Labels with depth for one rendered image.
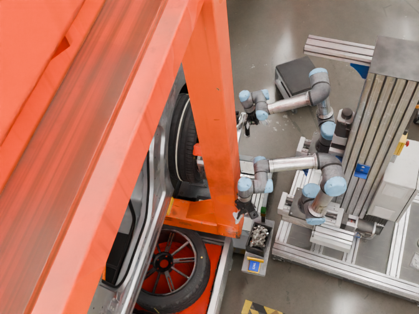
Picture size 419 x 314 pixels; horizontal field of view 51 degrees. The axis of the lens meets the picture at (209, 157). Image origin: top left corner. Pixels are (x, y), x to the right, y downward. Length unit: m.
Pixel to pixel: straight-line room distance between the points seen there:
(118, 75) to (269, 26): 4.61
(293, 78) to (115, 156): 3.44
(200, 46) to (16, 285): 1.21
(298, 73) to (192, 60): 2.73
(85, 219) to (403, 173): 2.16
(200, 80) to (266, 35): 3.47
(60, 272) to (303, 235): 2.85
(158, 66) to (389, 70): 1.26
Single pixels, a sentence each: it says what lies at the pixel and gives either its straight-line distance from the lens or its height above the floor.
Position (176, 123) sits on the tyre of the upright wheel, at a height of 1.17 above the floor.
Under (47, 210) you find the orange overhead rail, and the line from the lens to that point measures 0.70.
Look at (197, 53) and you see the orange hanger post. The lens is 1.72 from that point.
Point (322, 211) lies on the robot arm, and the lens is 2.76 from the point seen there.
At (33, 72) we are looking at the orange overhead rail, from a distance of 0.23.
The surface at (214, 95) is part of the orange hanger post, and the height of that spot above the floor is 2.14.
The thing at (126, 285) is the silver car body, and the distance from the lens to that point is 2.80.
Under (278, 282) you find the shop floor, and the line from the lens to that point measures 3.72.
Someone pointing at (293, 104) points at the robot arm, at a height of 1.37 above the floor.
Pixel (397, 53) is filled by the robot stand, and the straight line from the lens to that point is 2.25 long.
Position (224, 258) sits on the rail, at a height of 0.39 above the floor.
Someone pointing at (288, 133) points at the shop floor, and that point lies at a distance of 4.36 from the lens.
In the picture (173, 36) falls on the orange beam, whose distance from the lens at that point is 1.26.
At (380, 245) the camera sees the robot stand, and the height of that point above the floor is 0.21.
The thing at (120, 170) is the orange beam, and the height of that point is 2.73.
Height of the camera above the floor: 3.57
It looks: 57 degrees down
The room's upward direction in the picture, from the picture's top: 11 degrees counter-clockwise
